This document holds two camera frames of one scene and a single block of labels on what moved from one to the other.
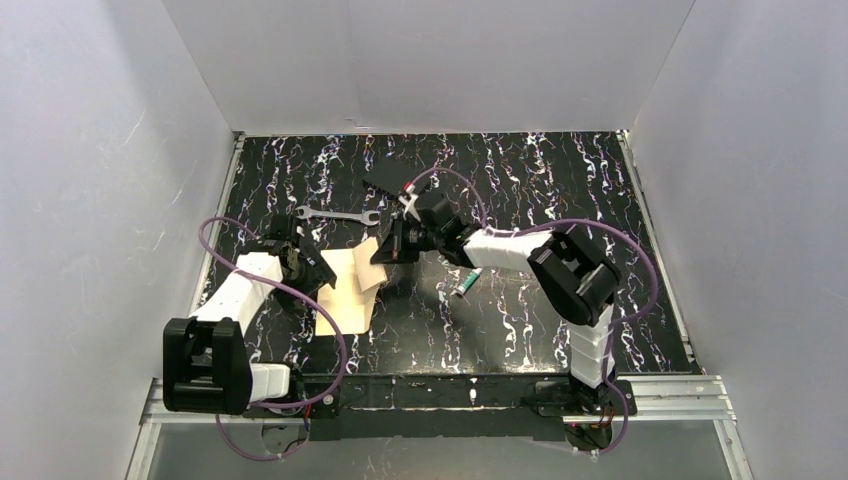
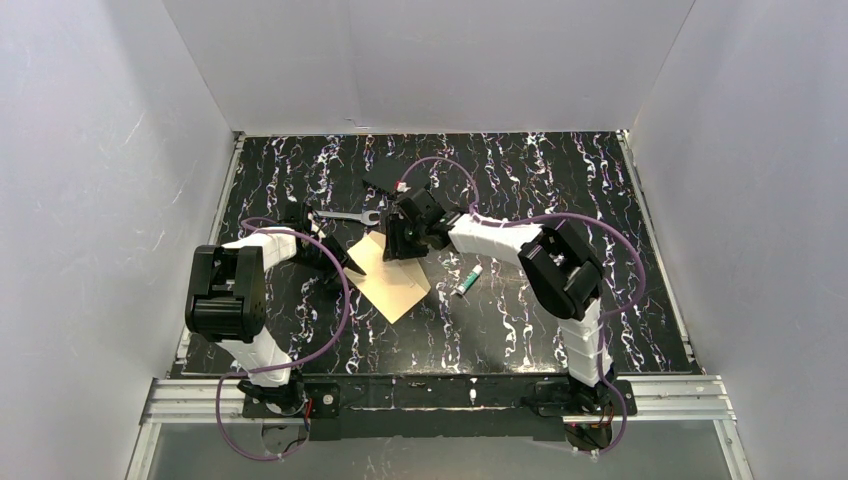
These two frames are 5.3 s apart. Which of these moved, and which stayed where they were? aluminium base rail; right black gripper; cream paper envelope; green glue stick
Moved: cream paper envelope
Stayed: right black gripper; green glue stick; aluminium base rail
